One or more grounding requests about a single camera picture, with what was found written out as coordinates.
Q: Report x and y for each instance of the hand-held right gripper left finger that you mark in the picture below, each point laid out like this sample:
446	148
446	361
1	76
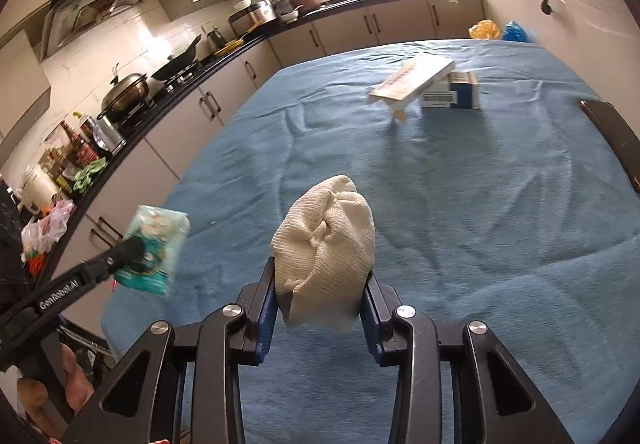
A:
265	324

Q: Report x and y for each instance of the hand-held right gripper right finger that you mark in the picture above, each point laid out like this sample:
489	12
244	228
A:
372	329

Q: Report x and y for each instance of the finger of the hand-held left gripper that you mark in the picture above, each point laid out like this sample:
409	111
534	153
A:
95	269

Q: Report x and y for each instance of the teal printed packet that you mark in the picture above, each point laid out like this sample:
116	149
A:
167	231

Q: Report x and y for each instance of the white knitted cloth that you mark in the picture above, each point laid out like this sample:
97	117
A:
325	249

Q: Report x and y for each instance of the person's left hand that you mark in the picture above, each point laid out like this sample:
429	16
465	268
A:
75	384

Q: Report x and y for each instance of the pink plastic bag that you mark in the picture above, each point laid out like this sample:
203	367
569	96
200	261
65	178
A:
50	224

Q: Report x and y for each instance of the white rice cooker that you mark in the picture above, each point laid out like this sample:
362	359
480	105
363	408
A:
39	186

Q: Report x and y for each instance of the green cloth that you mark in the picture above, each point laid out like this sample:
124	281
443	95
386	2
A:
90	173

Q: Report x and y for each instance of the group of condiment bottles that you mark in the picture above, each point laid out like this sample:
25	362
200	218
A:
80	148

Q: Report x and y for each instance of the steel pot with lid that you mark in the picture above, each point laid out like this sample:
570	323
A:
125	93

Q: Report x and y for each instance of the black wok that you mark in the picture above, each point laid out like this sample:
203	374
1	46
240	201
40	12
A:
180	61

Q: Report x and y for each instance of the blue and white box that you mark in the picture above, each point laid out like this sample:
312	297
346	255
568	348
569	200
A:
462	92

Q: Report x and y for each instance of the long white box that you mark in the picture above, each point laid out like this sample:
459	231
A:
415	76

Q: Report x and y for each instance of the steel kettle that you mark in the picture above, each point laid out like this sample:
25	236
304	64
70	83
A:
215	38

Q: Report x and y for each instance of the silver rice cooker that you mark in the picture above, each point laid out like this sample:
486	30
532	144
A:
252	16

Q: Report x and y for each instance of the black smartphone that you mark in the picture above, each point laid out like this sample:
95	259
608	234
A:
612	133

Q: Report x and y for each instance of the yellow plastic bag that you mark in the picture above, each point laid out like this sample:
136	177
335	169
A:
485	29

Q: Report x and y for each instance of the dark cooking pot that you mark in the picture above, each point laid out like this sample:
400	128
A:
304	1

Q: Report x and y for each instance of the blue plastic bag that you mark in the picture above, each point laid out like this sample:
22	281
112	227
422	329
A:
515	31

